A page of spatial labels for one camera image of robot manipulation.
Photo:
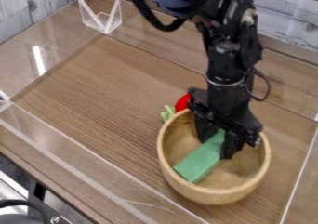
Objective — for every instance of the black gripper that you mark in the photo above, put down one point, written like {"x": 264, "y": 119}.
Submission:
{"x": 221, "y": 107}

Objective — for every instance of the green rectangular block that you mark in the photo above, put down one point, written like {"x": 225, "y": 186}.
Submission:
{"x": 200, "y": 161}

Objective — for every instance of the wooden bowl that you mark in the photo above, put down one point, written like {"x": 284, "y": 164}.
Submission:
{"x": 231, "y": 180}

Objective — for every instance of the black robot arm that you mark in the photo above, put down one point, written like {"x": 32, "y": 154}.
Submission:
{"x": 227, "y": 25}

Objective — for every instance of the red toy strawberry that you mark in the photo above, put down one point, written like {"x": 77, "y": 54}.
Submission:
{"x": 180, "y": 105}

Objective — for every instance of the clear acrylic corner bracket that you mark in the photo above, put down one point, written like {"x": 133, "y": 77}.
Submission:
{"x": 101, "y": 22}

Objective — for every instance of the clear acrylic tray wall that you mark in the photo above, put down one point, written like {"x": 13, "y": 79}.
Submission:
{"x": 93, "y": 144}

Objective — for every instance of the black metal table frame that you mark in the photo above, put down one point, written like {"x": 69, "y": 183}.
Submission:
{"x": 22, "y": 191}

